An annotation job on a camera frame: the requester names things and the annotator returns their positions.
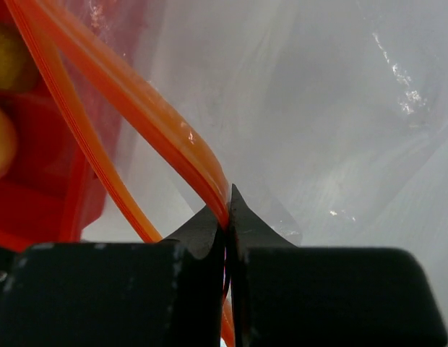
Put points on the orange fruit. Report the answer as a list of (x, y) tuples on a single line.
[(8, 143)]

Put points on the green apple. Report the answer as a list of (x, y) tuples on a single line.
[(18, 72)]

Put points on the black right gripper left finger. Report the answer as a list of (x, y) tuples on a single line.
[(118, 294)]

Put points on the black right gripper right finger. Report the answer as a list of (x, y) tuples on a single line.
[(284, 295)]

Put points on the clear zip top bag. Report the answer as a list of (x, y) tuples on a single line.
[(329, 117)]

